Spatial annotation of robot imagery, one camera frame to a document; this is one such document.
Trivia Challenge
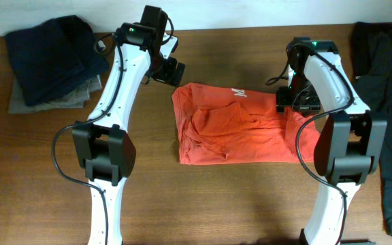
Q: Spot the red printed t-shirt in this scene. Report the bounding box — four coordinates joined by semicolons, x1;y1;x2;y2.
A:
171;83;320;165

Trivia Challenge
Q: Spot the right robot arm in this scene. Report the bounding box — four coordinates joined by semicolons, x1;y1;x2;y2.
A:
276;37;387;245

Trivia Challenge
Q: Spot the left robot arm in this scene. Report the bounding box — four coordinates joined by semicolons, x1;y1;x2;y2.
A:
72;5;185;244

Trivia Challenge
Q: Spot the black garment pile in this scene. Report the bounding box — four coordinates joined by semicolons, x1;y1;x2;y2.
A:
350;22;392;236

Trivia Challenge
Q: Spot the folded grey garment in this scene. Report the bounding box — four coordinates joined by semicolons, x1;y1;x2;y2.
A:
8;75;102;114

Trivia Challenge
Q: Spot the folded navy garment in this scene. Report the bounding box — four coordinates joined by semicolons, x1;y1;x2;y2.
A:
5;15;109;106

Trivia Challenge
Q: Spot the right black cable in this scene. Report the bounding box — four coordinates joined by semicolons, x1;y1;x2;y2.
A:
265;42;356;245

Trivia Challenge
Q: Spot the black cable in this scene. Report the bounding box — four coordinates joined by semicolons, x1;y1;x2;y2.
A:
51;16;175;245
265;42;356;245

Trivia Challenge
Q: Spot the left black cable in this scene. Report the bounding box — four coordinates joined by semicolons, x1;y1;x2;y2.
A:
51;16;175;245

